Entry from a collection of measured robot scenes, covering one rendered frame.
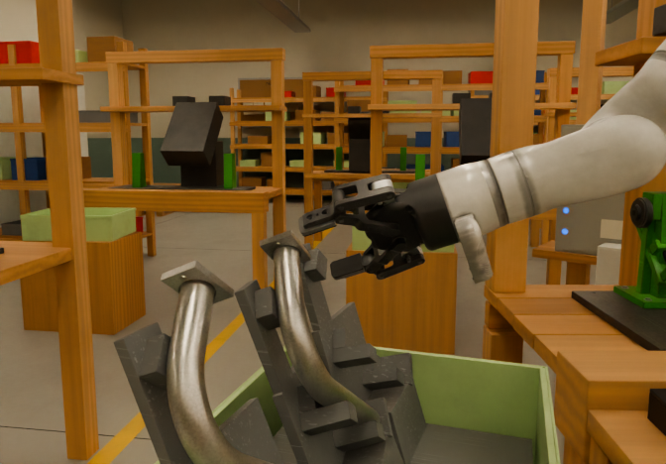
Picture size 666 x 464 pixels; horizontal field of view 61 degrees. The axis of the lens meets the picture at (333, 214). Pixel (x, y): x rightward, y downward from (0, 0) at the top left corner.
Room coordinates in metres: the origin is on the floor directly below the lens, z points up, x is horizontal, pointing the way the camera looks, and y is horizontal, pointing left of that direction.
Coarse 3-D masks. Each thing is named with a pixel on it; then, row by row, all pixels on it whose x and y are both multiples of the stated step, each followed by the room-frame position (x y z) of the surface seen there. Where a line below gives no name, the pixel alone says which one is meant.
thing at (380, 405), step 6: (366, 402) 0.71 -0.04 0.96; (372, 402) 0.71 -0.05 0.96; (378, 402) 0.71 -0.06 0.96; (384, 402) 0.71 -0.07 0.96; (378, 408) 0.70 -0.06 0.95; (384, 408) 0.70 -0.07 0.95; (384, 414) 0.70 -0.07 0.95; (384, 420) 0.69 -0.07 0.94; (384, 426) 0.69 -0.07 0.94; (390, 426) 0.69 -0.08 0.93; (384, 432) 0.68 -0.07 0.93; (390, 432) 0.68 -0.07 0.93
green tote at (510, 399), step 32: (384, 352) 0.89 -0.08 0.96; (416, 352) 0.88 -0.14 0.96; (256, 384) 0.78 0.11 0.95; (416, 384) 0.88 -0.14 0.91; (448, 384) 0.86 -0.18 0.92; (480, 384) 0.85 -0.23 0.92; (512, 384) 0.83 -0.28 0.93; (544, 384) 0.76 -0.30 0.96; (224, 416) 0.69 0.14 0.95; (448, 416) 0.86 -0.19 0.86; (480, 416) 0.85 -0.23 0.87; (512, 416) 0.83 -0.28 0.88; (544, 416) 0.67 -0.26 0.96; (544, 448) 0.64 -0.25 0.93
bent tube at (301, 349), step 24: (264, 240) 0.63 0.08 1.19; (288, 240) 0.62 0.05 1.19; (288, 264) 0.61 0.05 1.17; (288, 288) 0.59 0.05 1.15; (288, 312) 0.57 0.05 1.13; (288, 336) 0.56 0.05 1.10; (312, 360) 0.56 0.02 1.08; (312, 384) 0.56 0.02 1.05; (336, 384) 0.58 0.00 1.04; (360, 408) 0.64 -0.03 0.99
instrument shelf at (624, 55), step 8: (632, 40) 1.44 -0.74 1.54; (640, 40) 1.40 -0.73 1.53; (648, 40) 1.39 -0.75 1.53; (656, 40) 1.39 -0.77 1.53; (664, 40) 1.39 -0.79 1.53; (608, 48) 1.57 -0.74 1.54; (616, 48) 1.51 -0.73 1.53; (624, 48) 1.47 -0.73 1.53; (632, 48) 1.43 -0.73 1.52; (640, 48) 1.40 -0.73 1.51; (648, 48) 1.39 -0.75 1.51; (656, 48) 1.39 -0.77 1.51; (600, 56) 1.61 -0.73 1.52; (608, 56) 1.56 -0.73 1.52; (616, 56) 1.51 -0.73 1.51; (624, 56) 1.47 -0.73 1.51; (632, 56) 1.44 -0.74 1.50; (640, 56) 1.43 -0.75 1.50; (648, 56) 1.43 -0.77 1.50; (600, 64) 1.61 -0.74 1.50; (608, 64) 1.61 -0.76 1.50; (616, 64) 1.61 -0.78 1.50; (624, 64) 1.61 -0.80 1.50; (632, 64) 1.61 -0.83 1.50
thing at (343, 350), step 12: (336, 336) 0.78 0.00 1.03; (348, 336) 0.78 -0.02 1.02; (336, 348) 0.76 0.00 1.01; (348, 348) 0.76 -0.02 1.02; (360, 348) 0.75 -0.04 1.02; (372, 348) 0.75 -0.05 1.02; (336, 360) 0.75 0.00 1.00; (348, 360) 0.74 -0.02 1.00; (360, 360) 0.74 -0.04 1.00; (372, 360) 0.74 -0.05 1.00; (372, 372) 0.82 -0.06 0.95; (384, 372) 0.81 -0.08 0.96; (396, 372) 0.81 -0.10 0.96; (372, 384) 0.81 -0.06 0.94; (384, 384) 0.81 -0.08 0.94; (396, 384) 0.81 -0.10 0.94
